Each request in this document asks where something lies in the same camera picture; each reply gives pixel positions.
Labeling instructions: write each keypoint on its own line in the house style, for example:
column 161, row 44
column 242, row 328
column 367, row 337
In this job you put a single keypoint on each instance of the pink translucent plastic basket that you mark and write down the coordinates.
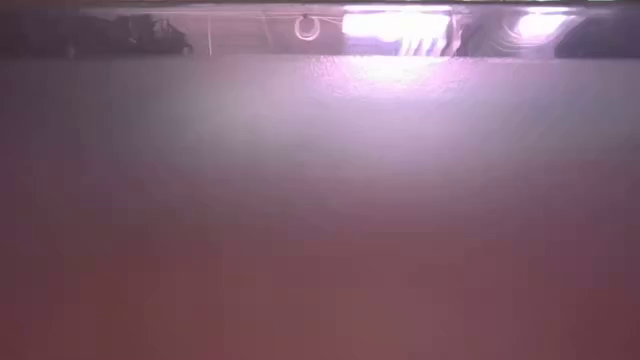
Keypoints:
column 320, row 200

